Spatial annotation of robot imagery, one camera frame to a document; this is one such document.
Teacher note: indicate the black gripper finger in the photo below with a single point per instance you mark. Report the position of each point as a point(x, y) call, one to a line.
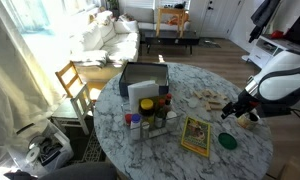
point(240, 111)
point(227, 110)

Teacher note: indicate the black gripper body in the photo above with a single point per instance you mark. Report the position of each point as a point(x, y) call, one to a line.
point(247, 100)

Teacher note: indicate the green plastic lid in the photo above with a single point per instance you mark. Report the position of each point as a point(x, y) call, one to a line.
point(227, 141)

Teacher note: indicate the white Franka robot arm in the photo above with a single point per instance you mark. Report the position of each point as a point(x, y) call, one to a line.
point(283, 80)

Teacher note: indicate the yellow lid jar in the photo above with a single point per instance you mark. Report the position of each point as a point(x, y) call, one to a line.
point(146, 108)

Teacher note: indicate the wooden block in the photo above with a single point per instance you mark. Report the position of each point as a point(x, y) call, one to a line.
point(212, 93)
point(217, 107)
point(208, 106)
point(223, 97)
point(198, 94)
point(214, 101)
point(206, 93)

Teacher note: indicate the yellow bordered magazine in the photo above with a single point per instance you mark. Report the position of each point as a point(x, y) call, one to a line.
point(196, 136)

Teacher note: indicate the white TV stand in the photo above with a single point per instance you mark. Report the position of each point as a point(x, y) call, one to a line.
point(263, 53)

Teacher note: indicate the white shaker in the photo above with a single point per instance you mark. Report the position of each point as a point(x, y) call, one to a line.
point(171, 118)

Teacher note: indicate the red cap sauce bottle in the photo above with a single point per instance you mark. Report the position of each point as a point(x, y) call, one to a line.
point(169, 100)

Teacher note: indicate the red cap dark bottle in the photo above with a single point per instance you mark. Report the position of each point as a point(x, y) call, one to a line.
point(161, 110)

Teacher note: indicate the red object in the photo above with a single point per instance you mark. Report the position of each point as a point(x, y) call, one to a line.
point(276, 34)

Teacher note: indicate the clear condiment caddy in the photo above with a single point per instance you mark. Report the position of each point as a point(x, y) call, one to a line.
point(156, 128)

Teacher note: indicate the dark hanging jacket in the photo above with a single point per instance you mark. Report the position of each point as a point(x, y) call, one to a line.
point(263, 16)

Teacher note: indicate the white napkin stack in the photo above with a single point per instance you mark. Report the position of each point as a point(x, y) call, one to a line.
point(141, 93)

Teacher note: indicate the white door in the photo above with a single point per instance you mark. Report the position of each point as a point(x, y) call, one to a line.
point(220, 16)

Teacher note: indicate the dark blue cardboard box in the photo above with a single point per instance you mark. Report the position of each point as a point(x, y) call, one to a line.
point(144, 75)

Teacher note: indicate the dark coffee table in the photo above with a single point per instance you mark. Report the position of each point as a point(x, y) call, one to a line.
point(171, 37)

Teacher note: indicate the blue cap white bottle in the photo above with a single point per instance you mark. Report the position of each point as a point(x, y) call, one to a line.
point(135, 126)

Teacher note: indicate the small red cap jar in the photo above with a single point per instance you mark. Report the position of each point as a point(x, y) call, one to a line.
point(128, 119)

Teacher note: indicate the yellow wooden stool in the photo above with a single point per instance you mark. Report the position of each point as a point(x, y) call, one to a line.
point(170, 16)

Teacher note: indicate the white sofa cushion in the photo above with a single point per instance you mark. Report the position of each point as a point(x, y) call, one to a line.
point(126, 26)

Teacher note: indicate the white sofa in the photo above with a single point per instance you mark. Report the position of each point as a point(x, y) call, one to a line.
point(106, 40)

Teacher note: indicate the dark patterned rug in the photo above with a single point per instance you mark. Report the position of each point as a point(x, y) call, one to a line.
point(93, 150)

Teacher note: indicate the white wooden chair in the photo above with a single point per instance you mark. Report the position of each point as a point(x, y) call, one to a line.
point(75, 111)

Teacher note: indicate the dark grey chair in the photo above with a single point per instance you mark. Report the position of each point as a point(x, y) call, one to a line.
point(80, 171)

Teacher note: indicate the clear plastic storage bin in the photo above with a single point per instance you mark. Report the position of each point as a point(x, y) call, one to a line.
point(46, 150)

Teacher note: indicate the white tape roll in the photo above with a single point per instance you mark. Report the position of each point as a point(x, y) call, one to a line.
point(32, 154)

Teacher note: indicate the sheer white curtain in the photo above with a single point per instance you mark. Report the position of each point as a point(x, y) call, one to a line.
point(16, 83)

